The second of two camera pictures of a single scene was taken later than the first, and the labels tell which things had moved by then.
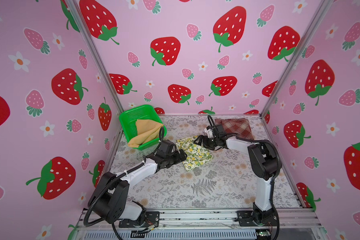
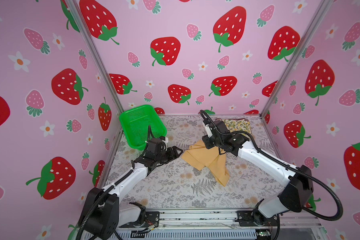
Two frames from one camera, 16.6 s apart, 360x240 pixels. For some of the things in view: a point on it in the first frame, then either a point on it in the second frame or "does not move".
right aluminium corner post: [319, 14] does not move
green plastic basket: [149, 113] does not move
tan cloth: [147, 131] → [201, 157]
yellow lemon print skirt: [197, 154] → [234, 125]
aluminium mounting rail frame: [294, 224] does not move
